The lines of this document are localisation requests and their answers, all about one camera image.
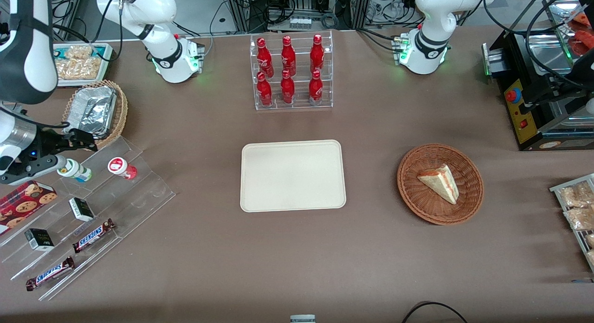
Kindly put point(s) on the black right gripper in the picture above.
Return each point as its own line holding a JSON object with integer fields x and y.
{"x": 48, "y": 144}

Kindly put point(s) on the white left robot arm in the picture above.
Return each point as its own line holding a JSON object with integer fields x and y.
{"x": 429, "y": 44}

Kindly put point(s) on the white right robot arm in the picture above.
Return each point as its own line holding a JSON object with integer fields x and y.
{"x": 162, "y": 58}

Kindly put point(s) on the beige rectangular tray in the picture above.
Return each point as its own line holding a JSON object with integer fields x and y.
{"x": 292, "y": 175}

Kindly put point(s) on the silver foil container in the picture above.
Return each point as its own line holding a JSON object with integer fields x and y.
{"x": 93, "y": 109}

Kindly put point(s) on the light wicker basket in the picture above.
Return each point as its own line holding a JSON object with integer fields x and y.
{"x": 119, "y": 114}

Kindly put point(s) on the red yogurt cup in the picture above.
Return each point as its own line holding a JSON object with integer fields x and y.
{"x": 121, "y": 168}

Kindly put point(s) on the small black box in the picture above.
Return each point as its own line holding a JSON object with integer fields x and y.
{"x": 39, "y": 239}
{"x": 81, "y": 209}

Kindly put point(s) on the white snack bin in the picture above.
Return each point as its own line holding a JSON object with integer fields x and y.
{"x": 81, "y": 65}

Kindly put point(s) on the clear acrylic stepped display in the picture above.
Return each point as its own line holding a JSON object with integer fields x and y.
{"x": 134, "y": 197}

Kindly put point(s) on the red cookie box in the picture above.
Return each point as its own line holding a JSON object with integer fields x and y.
{"x": 23, "y": 202}

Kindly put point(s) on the brown snickers bar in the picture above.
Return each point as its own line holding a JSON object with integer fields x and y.
{"x": 50, "y": 273}
{"x": 93, "y": 235}

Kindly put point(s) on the red cola bottle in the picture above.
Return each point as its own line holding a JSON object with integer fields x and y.
{"x": 287, "y": 88}
{"x": 264, "y": 90}
{"x": 317, "y": 54}
{"x": 264, "y": 56}
{"x": 288, "y": 56}
{"x": 316, "y": 88}

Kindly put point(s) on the clear acrylic bottle rack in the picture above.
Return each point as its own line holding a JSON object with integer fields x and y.
{"x": 293, "y": 102}

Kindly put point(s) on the white power strip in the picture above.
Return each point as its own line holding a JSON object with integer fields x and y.
{"x": 300, "y": 22}

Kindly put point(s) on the small grey box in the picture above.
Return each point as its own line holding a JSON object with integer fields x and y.
{"x": 302, "y": 319}

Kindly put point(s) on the brown round wicker basket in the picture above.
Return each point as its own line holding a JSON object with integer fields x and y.
{"x": 417, "y": 197}

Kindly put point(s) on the triangular wrapped sandwich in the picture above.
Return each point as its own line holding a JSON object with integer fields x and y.
{"x": 441, "y": 183}

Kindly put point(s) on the red emergency stop button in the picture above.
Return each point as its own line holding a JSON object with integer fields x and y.
{"x": 513, "y": 95}

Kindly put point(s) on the black sealing machine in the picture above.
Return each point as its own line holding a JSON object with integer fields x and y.
{"x": 524, "y": 72}

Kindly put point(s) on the clear bag of snacks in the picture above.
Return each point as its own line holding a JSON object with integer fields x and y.
{"x": 580, "y": 218}
{"x": 575, "y": 195}

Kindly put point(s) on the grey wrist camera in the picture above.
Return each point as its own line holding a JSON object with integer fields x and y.
{"x": 37, "y": 167}

